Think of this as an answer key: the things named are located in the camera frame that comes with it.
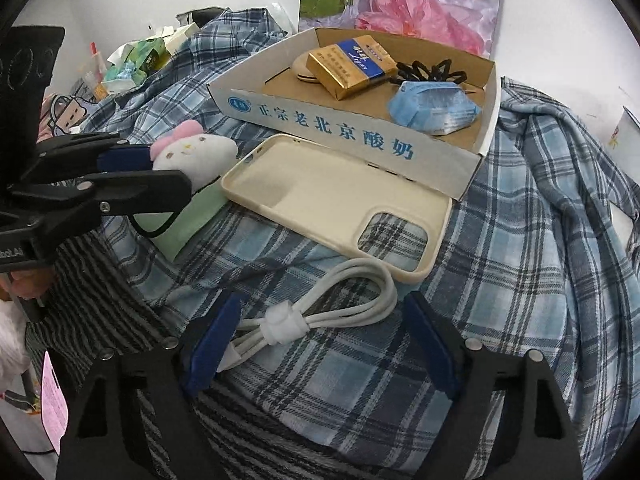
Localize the white cable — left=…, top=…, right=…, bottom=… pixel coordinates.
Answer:
left=216, top=257, right=399, bottom=373

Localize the small cream box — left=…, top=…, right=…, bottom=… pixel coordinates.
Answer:
left=162, top=22, right=201, bottom=53

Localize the pink paper card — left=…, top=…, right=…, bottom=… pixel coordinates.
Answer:
left=42, top=350, right=69, bottom=448

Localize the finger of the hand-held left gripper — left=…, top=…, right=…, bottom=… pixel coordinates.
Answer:
left=35, top=132, right=157, bottom=183
left=12, top=170, right=193, bottom=243

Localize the black hair claw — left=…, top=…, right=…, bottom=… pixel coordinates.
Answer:
left=389, top=57, right=471, bottom=88

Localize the cream phone case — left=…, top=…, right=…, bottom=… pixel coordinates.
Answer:
left=221, top=133, right=453, bottom=281

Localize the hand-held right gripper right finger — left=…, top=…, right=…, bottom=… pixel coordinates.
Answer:
left=402, top=290, right=583, bottom=480

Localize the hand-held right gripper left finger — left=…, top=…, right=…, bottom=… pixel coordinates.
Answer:
left=55, top=292, right=243, bottom=480

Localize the blue packaged face mask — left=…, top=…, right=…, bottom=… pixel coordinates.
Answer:
left=387, top=80, right=482, bottom=136

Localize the pink white plush toy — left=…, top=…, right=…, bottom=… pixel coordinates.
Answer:
left=150, top=120, right=239, bottom=191

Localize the grey bag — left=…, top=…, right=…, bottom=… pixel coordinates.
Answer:
left=175, top=7, right=226, bottom=28

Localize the green tissue pack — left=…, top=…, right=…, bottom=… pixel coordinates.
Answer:
left=102, top=40, right=168, bottom=96

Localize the gold blue cigarette pack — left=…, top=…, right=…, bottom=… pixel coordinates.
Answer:
left=306, top=35, right=401, bottom=102

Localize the clear orange printed bag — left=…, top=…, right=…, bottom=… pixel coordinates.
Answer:
left=75, top=42, right=108, bottom=101

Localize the blue plaid shirt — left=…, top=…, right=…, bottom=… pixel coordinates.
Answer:
left=82, top=7, right=640, bottom=480

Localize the grey striped cloth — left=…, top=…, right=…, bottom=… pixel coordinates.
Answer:
left=22, top=227, right=351, bottom=480

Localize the person's left forearm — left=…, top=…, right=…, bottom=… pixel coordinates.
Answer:
left=0, top=300, right=33, bottom=396

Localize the blue white cartoon bag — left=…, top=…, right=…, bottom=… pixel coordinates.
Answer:
left=47, top=92, right=96, bottom=133

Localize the person's left hand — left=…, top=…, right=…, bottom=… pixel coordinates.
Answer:
left=7, top=270, right=48, bottom=311

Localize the white cardboard box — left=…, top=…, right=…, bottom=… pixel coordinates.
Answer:
left=207, top=26, right=499, bottom=202

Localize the floral picture board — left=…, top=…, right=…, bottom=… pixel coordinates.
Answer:
left=298, top=0, right=506, bottom=59

